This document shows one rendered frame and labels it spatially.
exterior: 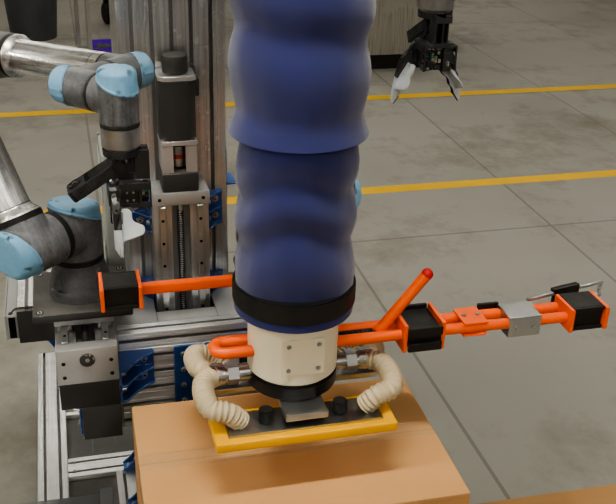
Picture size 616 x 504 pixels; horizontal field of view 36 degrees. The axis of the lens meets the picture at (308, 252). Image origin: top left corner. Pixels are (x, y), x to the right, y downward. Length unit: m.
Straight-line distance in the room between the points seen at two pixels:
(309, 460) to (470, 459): 1.65
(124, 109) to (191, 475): 0.70
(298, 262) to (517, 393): 2.37
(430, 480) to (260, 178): 0.68
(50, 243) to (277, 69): 0.82
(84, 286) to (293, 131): 0.88
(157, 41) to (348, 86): 0.83
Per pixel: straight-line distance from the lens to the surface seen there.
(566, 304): 1.97
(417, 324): 1.84
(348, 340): 1.80
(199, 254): 2.34
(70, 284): 2.23
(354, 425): 1.77
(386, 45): 8.16
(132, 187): 1.85
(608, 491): 2.59
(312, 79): 1.47
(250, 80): 1.51
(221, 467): 1.87
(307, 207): 1.56
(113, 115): 1.80
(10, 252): 2.10
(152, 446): 1.94
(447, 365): 3.98
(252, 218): 1.59
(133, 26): 2.24
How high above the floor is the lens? 2.12
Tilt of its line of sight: 26 degrees down
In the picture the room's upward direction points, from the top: 2 degrees clockwise
